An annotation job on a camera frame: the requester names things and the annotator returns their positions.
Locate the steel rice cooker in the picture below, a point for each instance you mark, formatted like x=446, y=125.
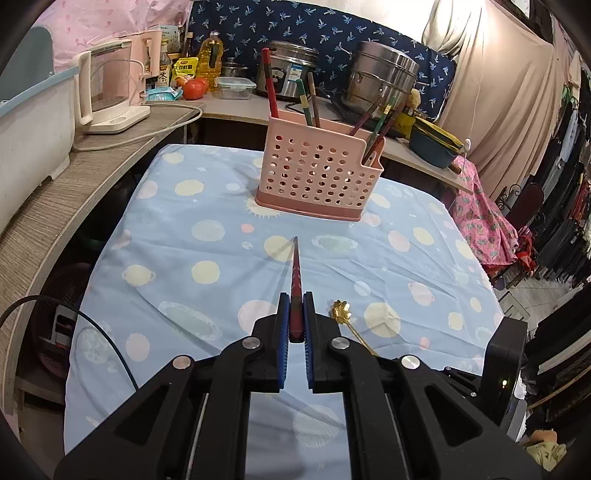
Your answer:
x=288, y=69

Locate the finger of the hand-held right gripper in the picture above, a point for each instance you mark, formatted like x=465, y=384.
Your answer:
x=468, y=385

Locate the pink perforated utensil holder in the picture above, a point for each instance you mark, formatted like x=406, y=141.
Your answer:
x=314, y=170

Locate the beige curtain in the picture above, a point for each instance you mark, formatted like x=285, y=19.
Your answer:
x=498, y=92

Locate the green chopstick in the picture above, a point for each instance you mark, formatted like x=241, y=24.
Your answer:
x=302, y=101
x=385, y=115

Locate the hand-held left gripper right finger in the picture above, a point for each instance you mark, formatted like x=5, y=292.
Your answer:
x=308, y=341

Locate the brown chopstick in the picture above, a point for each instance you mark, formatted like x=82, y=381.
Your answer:
x=314, y=101

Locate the yellow seasoning packet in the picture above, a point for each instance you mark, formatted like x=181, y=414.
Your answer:
x=185, y=67

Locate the white pink electric kettle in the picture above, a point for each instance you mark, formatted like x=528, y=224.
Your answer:
x=111, y=83

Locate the grey wooden counter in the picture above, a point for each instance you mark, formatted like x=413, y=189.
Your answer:
x=60, y=184

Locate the black induction cooker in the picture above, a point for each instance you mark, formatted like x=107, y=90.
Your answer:
x=344, y=113

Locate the pink pineapple print cloth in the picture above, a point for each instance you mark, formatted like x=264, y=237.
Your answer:
x=482, y=217

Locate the clear food container blue lid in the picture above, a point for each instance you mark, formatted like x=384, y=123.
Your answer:
x=234, y=88

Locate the dark sauce bottle white label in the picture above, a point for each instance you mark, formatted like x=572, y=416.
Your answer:
x=164, y=71

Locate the pink dotted cloth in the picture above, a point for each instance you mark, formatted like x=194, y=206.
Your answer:
x=101, y=18

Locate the steel steamer pot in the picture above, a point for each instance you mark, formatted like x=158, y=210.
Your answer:
x=381, y=78

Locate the red tomato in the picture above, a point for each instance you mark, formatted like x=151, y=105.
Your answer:
x=194, y=87

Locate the maroon chopstick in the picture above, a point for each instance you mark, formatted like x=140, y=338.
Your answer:
x=369, y=115
x=392, y=122

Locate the red chopstick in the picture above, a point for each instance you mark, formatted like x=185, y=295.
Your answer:
x=297, y=286
x=270, y=87

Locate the black metal chair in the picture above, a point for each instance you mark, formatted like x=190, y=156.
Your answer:
x=528, y=203

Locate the hanging dark clothes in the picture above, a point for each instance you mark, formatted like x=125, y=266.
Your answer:
x=563, y=184

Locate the white plastic tub blue rim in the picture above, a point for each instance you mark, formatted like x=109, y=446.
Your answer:
x=32, y=129

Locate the white green carton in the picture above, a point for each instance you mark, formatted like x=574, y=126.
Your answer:
x=170, y=38

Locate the yellow sponge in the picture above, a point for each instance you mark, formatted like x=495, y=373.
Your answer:
x=414, y=99

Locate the blue planet print tablecloth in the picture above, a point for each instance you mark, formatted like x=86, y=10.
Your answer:
x=207, y=221

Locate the gold flower spoon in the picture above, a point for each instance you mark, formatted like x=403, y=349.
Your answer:
x=341, y=311

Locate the yellow cooking oil bottle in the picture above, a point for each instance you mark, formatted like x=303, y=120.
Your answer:
x=211, y=60

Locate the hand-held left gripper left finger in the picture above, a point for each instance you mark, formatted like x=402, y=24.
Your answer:
x=284, y=341

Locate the navy printed curtain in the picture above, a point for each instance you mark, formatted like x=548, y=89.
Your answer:
x=323, y=23

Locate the pale yellow cloth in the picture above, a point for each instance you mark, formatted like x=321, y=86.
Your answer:
x=549, y=454

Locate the blue wipes packet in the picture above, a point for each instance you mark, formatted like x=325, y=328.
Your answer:
x=164, y=93

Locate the blue pan yellow rim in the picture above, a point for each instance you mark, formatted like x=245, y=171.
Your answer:
x=434, y=145

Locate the small steel pot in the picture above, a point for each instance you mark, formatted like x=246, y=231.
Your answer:
x=234, y=69

